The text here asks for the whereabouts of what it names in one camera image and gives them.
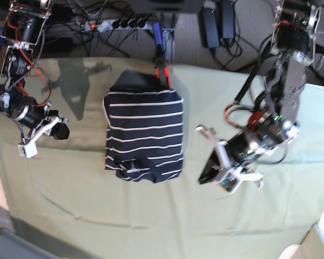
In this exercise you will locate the white power strip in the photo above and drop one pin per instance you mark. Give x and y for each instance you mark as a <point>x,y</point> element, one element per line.
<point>122,24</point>

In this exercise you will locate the black box under table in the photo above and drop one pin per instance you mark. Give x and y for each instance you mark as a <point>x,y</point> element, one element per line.
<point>169,6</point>

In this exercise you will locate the black power adapter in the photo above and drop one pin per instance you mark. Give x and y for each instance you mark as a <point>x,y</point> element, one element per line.
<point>208,29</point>
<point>227,20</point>

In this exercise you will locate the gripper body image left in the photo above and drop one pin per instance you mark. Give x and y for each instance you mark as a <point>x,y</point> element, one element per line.
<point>28,147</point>

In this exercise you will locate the aluminium frame post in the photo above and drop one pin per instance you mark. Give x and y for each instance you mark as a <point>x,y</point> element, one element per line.
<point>168,25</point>

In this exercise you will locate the black power adapter left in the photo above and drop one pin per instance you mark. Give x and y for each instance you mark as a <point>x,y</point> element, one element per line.
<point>208,29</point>

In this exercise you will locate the grey plastic bin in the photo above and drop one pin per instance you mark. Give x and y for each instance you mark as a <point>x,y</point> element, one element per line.
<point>12,246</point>

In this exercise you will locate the black power adapter right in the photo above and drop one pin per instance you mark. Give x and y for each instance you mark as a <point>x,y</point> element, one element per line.
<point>227,20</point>

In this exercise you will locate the navy white striped T-shirt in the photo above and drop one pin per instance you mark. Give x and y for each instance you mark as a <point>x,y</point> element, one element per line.
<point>144,139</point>

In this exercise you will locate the blue orange centre clamp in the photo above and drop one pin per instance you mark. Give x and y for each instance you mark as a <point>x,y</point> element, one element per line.
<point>160,58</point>

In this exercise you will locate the green table cloth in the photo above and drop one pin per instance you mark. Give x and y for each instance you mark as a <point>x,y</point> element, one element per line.
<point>65,202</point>

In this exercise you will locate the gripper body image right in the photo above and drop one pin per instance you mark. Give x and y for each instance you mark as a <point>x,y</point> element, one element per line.
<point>233,174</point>

